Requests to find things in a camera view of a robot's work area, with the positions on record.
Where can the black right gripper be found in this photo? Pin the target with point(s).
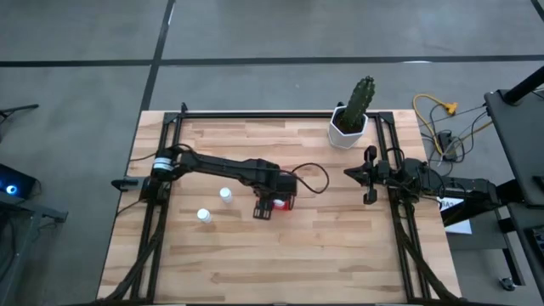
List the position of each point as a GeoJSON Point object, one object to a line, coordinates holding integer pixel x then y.
{"type": "Point", "coordinates": [380, 174]}

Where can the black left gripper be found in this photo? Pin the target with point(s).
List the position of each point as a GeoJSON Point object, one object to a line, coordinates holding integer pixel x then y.
{"type": "Point", "coordinates": [276, 183]}

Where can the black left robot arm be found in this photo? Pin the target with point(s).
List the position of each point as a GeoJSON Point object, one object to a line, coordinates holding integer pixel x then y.
{"type": "Point", "coordinates": [221, 168]}

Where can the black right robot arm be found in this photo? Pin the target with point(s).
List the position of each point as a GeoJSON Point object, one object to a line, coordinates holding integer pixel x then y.
{"type": "Point", "coordinates": [467, 187]}

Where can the red slotted plastic basket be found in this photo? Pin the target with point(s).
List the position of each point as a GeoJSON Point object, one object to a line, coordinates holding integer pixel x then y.
{"type": "Point", "coordinates": [290, 204]}

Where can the white hexagonal plant pot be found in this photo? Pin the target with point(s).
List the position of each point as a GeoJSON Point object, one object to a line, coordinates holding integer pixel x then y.
{"type": "Point", "coordinates": [340, 138]}

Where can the tall green cactus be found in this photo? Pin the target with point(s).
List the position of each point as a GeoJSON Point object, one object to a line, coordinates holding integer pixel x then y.
{"type": "Point", "coordinates": [359, 102]}

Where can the black power strip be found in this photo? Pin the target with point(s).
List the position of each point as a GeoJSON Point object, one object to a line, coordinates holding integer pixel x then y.
{"type": "Point", "coordinates": [446, 142]}

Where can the white paper sheet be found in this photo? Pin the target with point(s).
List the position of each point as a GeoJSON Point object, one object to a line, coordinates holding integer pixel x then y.
{"type": "Point", "coordinates": [461, 227]}

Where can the black metal beam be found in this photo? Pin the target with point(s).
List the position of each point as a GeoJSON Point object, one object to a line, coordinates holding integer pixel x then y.
{"type": "Point", "coordinates": [510, 195]}

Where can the dark grey side table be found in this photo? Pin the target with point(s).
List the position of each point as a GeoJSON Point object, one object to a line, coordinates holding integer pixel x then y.
{"type": "Point", "coordinates": [518, 140]}

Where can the dark metal cart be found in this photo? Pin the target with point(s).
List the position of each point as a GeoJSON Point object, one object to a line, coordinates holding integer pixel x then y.
{"type": "Point", "coordinates": [527, 238]}

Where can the caster wheel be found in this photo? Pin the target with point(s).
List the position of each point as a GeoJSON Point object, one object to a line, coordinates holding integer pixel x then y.
{"type": "Point", "coordinates": [508, 284]}

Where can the black round pole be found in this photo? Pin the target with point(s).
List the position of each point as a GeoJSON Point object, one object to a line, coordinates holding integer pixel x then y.
{"type": "Point", "coordinates": [525, 87]}

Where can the grey metal stand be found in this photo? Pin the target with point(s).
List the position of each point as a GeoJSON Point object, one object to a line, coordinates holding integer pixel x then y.
{"type": "Point", "coordinates": [42, 211]}

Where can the black computer with blue light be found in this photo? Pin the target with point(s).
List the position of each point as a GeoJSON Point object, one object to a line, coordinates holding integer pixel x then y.
{"type": "Point", "coordinates": [19, 183]}

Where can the black tripod leg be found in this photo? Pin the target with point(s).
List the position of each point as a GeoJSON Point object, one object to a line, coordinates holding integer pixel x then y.
{"type": "Point", "coordinates": [21, 108]}

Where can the black aluminium table frame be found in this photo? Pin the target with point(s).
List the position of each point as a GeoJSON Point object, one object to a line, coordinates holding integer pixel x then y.
{"type": "Point", "coordinates": [276, 115]}

